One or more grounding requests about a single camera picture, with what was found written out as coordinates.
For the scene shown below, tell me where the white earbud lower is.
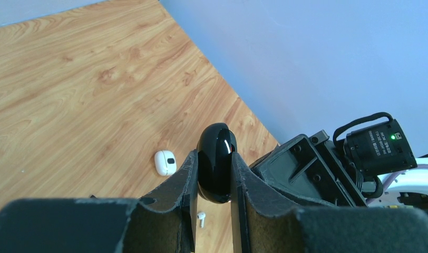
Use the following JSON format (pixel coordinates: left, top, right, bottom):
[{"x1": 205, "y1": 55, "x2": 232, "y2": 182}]
[{"x1": 197, "y1": 212, "x2": 206, "y2": 228}]

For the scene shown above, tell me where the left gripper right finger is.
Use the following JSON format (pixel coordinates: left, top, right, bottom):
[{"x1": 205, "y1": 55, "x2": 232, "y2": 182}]
[{"x1": 231, "y1": 152, "x2": 428, "y2": 252}]

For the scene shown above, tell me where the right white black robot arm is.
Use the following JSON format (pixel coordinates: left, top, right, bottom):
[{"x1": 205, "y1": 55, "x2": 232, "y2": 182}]
[{"x1": 251, "y1": 112, "x2": 428, "y2": 213}]

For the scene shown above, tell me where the white earbud charging case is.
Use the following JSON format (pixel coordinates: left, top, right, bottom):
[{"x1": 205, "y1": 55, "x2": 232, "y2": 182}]
[{"x1": 154, "y1": 150, "x2": 177, "y2": 177}]

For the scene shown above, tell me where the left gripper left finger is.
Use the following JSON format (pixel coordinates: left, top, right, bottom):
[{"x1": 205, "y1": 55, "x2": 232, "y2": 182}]
[{"x1": 0, "y1": 151, "x2": 198, "y2": 252}]

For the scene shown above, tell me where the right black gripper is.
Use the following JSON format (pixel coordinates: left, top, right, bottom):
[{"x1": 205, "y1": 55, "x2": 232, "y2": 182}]
[{"x1": 250, "y1": 130, "x2": 367, "y2": 207}]

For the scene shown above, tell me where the black earbud charging case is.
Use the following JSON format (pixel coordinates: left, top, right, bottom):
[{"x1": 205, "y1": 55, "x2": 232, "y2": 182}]
[{"x1": 197, "y1": 122, "x2": 237, "y2": 204}]

